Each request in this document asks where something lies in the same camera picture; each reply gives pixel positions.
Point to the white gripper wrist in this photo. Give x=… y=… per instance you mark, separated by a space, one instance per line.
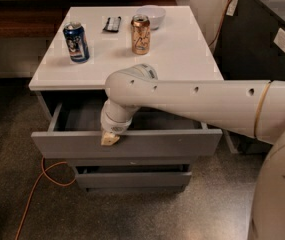
x=116 y=127

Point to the grey top drawer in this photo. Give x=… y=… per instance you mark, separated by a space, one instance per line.
x=75 y=133

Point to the grey drawer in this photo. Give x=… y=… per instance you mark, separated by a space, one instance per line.
x=131 y=161
x=143 y=176
x=75 y=133

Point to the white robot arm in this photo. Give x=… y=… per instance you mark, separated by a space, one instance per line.
x=138 y=86

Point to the grey middle drawer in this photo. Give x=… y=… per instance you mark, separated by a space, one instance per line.
x=131 y=161

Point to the grey bottom drawer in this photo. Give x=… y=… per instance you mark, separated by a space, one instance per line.
x=143 y=176

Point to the white top drawer cabinet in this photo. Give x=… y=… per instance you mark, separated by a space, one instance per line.
x=178 y=52

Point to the blue soda can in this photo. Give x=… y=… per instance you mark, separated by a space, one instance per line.
x=74 y=34

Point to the black snack packet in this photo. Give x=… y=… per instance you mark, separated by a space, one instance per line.
x=113 y=24

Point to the gold soda can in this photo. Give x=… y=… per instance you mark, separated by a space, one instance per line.
x=140 y=34

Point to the white bowl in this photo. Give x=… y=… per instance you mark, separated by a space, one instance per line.
x=156 y=15

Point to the brown wooden bench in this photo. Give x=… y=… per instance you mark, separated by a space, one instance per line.
x=42 y=18

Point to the white label sticker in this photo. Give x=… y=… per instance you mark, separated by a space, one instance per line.
x=279 y=39

